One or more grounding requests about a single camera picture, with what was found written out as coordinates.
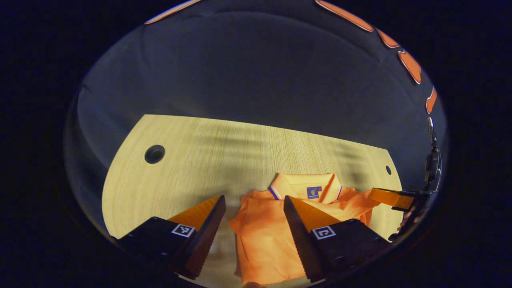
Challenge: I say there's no orange polo T-shirt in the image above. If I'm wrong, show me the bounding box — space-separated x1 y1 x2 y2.
228 173 380 285

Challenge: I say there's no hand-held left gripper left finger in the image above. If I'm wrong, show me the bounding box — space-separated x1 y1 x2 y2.
114 195 226 280

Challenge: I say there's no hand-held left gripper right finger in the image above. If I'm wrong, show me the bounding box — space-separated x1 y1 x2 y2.
283 195 390 283

